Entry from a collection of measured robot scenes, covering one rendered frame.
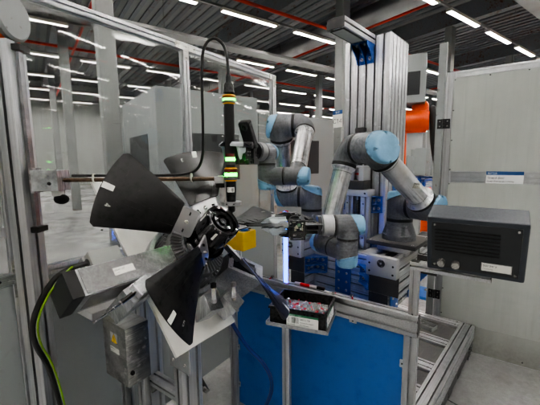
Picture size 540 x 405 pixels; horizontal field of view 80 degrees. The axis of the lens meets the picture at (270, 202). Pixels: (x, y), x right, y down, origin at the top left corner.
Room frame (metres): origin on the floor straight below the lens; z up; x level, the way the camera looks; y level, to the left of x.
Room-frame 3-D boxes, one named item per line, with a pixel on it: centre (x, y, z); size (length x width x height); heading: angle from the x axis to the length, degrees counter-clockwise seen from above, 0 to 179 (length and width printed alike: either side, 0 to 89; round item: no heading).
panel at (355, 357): (1.35, -0.16, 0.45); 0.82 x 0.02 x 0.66; 54
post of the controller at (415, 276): (1.10, -0.51, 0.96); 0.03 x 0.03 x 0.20; 54
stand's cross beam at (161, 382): (1.13, 0.39, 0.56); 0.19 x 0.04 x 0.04; 54
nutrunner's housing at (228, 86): (1.11, 0.13, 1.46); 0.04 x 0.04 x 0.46
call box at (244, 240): (1.58, 0.16, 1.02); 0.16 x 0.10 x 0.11; 54
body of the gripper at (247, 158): (1.23, 0.08, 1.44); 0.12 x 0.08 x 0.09; 154
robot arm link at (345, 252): (1.16, -0.27, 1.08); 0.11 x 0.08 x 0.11; 31
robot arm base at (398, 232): (1.49, -0.60, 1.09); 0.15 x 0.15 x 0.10
